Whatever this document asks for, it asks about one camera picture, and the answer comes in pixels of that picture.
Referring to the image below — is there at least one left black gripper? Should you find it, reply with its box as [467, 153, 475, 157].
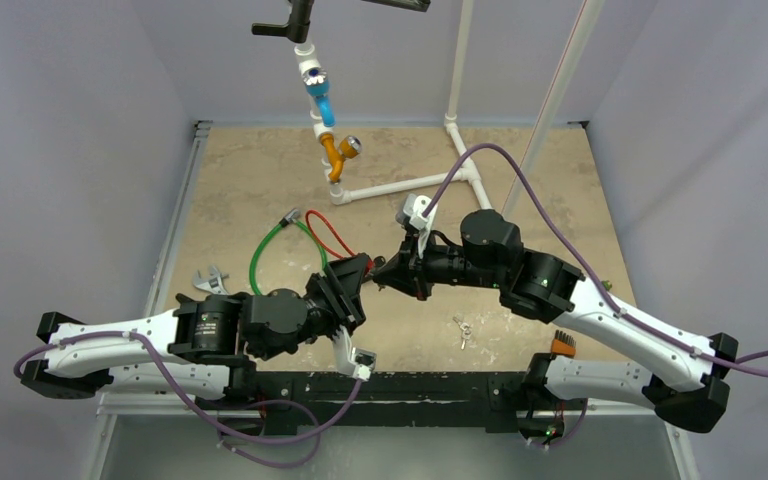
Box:
[256, 253, 367, 362]

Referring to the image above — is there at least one black crank handle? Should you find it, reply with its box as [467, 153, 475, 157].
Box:
[251, 0, 431, 44]

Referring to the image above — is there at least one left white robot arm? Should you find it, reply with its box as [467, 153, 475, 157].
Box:
[13, 254, 376, 409]

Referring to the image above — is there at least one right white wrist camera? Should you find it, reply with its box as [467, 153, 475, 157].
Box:
[395, 194, 437, 259]

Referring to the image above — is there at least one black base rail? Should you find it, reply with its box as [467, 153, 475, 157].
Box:
[214, 369, 587, 439]

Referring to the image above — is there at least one orange hex key set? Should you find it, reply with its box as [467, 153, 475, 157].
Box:
[550, 330, 577, 358]

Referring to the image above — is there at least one white pole with red stripe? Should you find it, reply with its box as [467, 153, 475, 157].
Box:
[501, 0, 605, 217]

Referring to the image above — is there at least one white PVC pipe frame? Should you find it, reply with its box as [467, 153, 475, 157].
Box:
[294, 1, 474, 205]

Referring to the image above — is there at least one orange tap valve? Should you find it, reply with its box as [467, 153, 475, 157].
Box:
[319, 132, 363, 184]

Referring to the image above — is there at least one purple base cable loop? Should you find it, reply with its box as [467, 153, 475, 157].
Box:
[215, 399, 322, 470]

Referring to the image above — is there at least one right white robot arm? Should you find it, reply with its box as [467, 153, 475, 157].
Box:
[372, 210, 738, 433]

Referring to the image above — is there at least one red handled adjustable wrench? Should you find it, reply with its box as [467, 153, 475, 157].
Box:
[192, 264, 229, 295]

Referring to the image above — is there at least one green cable lock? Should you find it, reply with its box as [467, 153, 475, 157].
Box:
[248, 208, 330, 296]

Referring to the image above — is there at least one blue tap valve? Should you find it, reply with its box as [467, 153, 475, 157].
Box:
[301, 67, 336, 127]

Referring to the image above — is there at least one silver key bunch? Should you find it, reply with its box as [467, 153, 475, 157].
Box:
[452, 316, 472, 350]

